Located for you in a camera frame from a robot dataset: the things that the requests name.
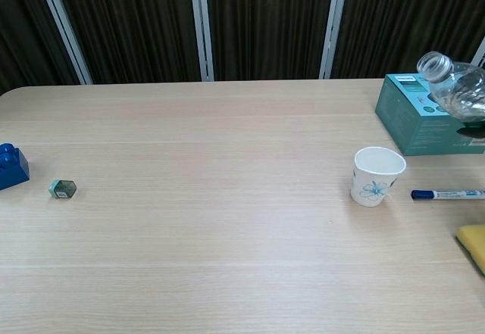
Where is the clear green-label water bottle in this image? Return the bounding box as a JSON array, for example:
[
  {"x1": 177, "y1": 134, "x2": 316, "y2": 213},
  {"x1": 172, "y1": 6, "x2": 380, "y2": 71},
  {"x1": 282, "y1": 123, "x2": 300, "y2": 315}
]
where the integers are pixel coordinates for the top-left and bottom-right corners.
[{"x1": 416, "y1": 50, "x2": 485, "y2": 138}]

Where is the white flower-print paper cup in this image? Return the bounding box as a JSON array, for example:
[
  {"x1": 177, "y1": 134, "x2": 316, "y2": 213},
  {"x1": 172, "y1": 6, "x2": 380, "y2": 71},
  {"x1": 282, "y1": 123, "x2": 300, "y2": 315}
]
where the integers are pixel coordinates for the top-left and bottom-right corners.
[{"x1": 349, "y1": 146, "x2": 407, "y2": 208}]

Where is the blue-capped whiteboard marker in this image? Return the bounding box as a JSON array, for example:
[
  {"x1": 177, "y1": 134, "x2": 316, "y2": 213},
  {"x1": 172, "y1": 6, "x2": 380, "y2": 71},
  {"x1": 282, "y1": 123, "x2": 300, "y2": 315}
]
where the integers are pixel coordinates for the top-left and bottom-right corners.
[{"x1": 411, "y1": 189, "x2": 485, "y2": 201}]

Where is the dark pleated curtain panel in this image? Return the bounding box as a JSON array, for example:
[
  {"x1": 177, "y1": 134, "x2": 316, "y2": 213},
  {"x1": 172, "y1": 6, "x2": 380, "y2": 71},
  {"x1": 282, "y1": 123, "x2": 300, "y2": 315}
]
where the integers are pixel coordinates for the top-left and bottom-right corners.
[
  {"x1": 51, "y1": 0, "x2": 202, "y2": 84},
  {"x1": 332, "y1": 0, "x2": 485, "y2": 80},
  {"x1": 0, "y1": 0, "x2": 81, "y2": 96},
  {"x1": 206, "y1": 0, "x2": 336, "y2": 82}
]

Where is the small green pencil sharpener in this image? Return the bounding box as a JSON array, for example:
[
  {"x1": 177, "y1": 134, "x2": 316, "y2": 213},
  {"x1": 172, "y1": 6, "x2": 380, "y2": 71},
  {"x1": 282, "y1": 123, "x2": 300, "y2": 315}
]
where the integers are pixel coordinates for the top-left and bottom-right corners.
[{"x1": 48, "y1": 179, "x2": 78, "y2": 200}]

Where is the white partition frame post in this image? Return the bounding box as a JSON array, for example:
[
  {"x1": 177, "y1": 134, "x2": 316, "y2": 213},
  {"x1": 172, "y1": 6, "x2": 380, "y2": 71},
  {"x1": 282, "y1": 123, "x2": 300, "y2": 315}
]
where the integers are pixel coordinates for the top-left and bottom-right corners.
[
  {"x1": 469, "y1": 36, "x2": 485, "y2": 68},
  {"x1": 319, "y1": 0, "x2": 350, "y2": 80},
  {"x1": 188, "y1": 0, "x2": 216, "y2": 82},
  {"x1": 33, "y1": 0, "x2": 94, "y2": 85}
]

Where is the yellow sponge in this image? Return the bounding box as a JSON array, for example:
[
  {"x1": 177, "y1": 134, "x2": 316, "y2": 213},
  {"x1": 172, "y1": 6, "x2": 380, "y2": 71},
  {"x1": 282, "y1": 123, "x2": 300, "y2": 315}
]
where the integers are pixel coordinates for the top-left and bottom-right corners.
[{"x1": 455, "y1": 225, "x2": 485, "y2": 276}]

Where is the blue toy building brick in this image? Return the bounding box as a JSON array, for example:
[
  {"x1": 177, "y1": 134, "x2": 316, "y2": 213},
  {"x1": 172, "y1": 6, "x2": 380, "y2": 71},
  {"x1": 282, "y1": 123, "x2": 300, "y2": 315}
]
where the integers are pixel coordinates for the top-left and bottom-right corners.
[{"x1": 0, "y1": 142, "x2": 30, "y2": 192}]

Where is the teal speaker product box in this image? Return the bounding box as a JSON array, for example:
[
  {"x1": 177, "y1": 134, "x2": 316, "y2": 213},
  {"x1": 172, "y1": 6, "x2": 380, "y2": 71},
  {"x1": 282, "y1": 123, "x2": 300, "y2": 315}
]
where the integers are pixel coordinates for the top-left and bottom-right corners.
[{"x1": 374, "y1": 71, "x2": 485, "y2": 156}]

